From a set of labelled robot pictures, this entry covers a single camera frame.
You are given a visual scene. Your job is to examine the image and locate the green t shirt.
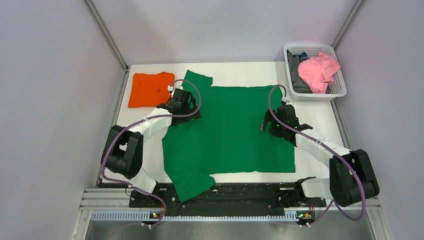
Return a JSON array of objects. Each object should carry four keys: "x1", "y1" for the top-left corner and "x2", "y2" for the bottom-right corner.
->
[{"x1": 162, "y1": 70, "x2": 296, "y2": 202}]

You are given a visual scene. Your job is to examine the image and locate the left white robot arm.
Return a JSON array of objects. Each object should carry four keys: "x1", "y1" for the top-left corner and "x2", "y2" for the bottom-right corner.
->
[{"x1": 100, "y1": 88, "x2": 203, "y2": 207}]

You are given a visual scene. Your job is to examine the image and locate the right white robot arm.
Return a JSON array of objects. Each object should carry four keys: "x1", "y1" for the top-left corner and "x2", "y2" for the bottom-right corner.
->
[{"x1": 260, "y1": 103, "x2": 380, "y2": 207}]

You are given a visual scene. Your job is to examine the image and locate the grey t shirt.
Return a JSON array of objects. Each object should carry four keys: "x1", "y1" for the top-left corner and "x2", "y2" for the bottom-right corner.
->
[{"x1": 286, "y1": 50, "x2": 312, "y2": 94}]

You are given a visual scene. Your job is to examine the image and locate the folded orange t shirt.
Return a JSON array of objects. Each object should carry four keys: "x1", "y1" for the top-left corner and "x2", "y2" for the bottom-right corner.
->
[{"x1": 127, "y1": 72, "x2": 175, "y2": 108}]

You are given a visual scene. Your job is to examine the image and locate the pink t shirt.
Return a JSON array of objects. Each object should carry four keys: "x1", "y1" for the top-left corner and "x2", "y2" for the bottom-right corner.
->
[{"x1": 298, "y1": 52, "x2": 341, "y2": 94}]

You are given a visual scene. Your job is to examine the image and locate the white plastic basket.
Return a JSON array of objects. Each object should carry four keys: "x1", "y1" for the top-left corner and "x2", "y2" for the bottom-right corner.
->
[{"x1": 283, "y1": 43, "x2": 347, "y2": 102}]

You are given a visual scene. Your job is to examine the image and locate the blue t shirt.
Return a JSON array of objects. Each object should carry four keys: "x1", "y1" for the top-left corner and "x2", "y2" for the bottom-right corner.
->
[{"x1": 297, "y1": 52, "x2": 309, "y2": 63}]

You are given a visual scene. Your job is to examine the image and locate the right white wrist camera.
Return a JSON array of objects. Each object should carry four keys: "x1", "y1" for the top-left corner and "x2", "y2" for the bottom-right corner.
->
[{"x1": 281, "y1": 97, "x2": 296, "y2": 107}]

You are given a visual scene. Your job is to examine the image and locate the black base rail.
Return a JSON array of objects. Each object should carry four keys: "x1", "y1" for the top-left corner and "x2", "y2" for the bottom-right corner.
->
[{"x1": 129, "y1": 182, "x2": 327, "y2": 217}]

